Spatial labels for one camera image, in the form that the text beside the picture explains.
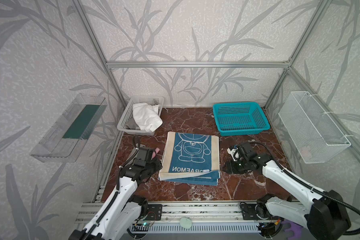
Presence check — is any blue beige Doraemon towel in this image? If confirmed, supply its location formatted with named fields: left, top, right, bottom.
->
left=159, top=132, right=221, bottom=186

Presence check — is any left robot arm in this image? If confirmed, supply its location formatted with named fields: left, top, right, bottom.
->
left=69, top=147, right=162, bottom=240

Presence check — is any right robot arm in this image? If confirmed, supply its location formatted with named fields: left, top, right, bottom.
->
left=222, top=142, right=360, bottom=240

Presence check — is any grey flat stone block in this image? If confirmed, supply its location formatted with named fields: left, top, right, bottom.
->
left=126, top=148, right=139, bottom=164

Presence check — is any teal plastic basket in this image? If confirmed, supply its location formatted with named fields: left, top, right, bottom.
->
left=213, top=102, right=271, bottom=137

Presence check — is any grey folded towel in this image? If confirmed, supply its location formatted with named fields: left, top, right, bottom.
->
left=125, top=118, right=141, bottom=130

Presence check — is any white crumpled towel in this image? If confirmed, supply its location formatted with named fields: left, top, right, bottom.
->
left=133, top=103, right=163, bottom=132

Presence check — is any grey plastic basket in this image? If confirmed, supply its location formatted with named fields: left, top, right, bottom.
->
left=117, top=96, right=165, bottom=136

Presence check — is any pale green round disc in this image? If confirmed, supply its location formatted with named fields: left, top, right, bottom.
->
left=179, top=217, right=193, bottom=230

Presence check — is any purple pink fork tool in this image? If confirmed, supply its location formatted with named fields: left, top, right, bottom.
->
left=282, top=220, right=303, bottom=240

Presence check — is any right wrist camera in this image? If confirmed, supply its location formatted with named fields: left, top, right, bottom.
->
left=227, top=145, right=241, bottom=161

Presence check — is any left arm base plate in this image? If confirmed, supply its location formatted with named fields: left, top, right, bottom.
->
left=138, top=204, right=163, bottom=221

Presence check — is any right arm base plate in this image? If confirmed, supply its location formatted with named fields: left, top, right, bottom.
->
left=239, top=202, right=269, bottom=220

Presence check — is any aluminium rail frame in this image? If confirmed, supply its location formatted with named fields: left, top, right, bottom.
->
left=67, top=200, right=338, bottom=240

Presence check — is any white wire mesh basket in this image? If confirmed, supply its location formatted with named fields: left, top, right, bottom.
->
left=279, top=91, right=351, bottom=164

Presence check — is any clear acrylic wall shelf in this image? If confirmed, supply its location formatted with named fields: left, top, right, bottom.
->
left=30, top=94, right=108, bottom=163

